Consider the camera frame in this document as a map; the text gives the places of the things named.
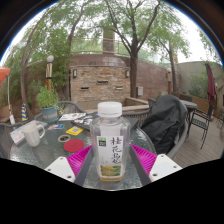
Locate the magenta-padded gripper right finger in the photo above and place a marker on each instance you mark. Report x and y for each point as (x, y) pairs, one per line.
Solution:
(146, 160)

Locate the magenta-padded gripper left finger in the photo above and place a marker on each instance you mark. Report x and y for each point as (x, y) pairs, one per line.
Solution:
(78, 161)

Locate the clear white-capped drink bottle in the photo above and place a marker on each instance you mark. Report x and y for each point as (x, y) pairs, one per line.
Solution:
(110, 150)

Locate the flat round red coaster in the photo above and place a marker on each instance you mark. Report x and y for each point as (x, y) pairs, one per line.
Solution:
(74, 145)

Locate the beige tape roll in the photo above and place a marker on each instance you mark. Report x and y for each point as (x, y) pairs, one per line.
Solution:
(60, 138)

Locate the dark laptop with stickers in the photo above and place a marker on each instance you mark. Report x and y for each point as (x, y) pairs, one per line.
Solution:
(87, 126)

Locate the black jacket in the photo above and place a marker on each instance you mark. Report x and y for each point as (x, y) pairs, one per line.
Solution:
(165, 123)

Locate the colourful printed card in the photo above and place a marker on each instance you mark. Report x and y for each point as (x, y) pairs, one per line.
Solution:
(56, 126)

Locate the white printed booklet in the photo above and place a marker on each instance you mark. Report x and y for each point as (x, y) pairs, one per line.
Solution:
(71, 116)

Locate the cream ribbed mug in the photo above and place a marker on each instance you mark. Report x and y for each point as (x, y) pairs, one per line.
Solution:
(31, 135)

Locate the black metal chair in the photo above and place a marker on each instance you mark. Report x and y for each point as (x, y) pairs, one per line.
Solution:
(200, 123)

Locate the green plant in blue pot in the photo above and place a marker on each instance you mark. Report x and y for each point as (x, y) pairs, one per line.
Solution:
(48, 100)

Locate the blue yellow striped bollard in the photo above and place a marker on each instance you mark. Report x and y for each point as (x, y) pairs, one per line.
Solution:
(24, 113)

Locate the closed maroon patio umbrella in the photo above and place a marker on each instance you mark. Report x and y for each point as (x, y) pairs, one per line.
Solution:
(210, 83)

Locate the grey wall box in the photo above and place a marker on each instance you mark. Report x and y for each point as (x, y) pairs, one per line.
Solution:
(140, 91)

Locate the black wall lantern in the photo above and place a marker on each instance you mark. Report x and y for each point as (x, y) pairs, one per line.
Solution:
(127, 73)
(75, 73)

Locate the wooden globe lamp post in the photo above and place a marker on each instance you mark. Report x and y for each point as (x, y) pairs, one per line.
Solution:
(49, 71)

